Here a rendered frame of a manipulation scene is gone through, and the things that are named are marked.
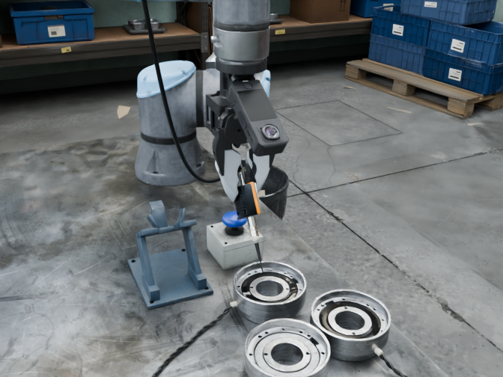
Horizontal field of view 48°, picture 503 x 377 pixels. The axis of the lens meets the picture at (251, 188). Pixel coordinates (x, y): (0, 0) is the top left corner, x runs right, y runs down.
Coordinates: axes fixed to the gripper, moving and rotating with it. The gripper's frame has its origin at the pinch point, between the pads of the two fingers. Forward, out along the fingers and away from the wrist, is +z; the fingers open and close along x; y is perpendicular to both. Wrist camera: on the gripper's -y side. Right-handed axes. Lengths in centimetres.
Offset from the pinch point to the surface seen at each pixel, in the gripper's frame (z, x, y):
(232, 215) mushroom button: 5.7, 0.5, 3.9
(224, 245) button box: 8.7, 3.3, 0.5
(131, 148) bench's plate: 13, 6, 55
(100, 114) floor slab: 93, -26, 310
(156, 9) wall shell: 39, -90, 388
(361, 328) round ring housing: 10.3, -7.0, -22.5
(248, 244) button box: 9.4, -0.8, 0.5
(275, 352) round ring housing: 11.4, 4.8, -21.1
